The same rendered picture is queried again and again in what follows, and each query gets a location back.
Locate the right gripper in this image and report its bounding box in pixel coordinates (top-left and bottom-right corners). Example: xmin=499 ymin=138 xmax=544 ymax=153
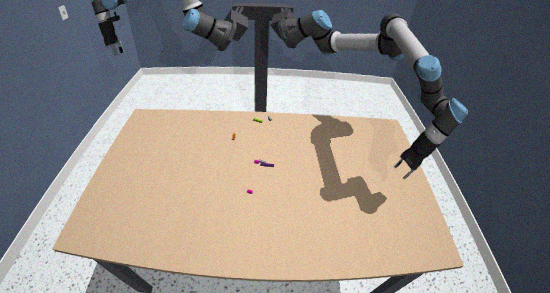
xmin=96 ymin=11 xmax=124 ymax=56

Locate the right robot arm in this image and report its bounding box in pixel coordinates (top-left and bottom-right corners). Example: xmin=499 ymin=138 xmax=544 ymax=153
xmin=91 ymin=0 xmax=232 ymax=48

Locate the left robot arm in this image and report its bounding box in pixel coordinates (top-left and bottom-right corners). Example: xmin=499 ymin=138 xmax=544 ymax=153
xmin=282 ymin=10 xmax=468 ymax=136

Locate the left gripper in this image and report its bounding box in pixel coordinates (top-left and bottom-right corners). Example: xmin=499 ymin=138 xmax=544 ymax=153
xmin=394 ymin=122 xmax=448 ymax=179

